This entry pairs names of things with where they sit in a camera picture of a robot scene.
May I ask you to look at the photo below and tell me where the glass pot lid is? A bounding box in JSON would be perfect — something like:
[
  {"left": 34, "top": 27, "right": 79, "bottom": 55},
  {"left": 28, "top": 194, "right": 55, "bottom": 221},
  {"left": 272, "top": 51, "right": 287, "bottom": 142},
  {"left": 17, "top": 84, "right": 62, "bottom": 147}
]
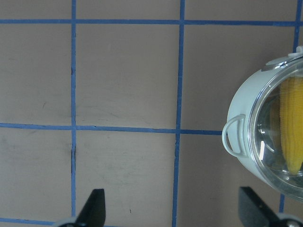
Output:
[{"left": 248, "top": 58, "right": 303, "bottom": 201}]

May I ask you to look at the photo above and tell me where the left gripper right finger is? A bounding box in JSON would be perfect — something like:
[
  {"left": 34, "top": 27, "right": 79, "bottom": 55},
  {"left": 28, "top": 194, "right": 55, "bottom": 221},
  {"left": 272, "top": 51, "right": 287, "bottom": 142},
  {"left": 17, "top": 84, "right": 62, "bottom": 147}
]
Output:
[{"left": 238, "top": 186, "right": 303, "bottom": 227}]

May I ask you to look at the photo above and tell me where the yellow corn cob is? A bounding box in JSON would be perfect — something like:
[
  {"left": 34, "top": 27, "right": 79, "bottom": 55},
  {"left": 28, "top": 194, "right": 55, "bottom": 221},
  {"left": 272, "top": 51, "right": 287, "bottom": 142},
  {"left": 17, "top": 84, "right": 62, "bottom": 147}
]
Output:
[{"left": 277, "top": 76, "right": 303, "bottom": 175}]

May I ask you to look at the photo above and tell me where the pale green electric pot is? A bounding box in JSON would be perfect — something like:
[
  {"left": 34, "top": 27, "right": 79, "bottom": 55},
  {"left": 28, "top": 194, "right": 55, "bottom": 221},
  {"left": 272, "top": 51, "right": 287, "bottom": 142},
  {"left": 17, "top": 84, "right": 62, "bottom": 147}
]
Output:
[{"left": 222, "top": 46, "right": 303, "bottom": 201}]

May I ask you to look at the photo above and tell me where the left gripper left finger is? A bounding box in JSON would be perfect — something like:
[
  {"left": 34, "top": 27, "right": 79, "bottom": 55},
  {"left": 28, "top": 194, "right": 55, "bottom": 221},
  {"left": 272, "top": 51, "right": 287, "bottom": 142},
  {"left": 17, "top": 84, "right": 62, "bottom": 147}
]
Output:
[{"left": 55, "top": 188, "right": 106, "bottom": 227}]

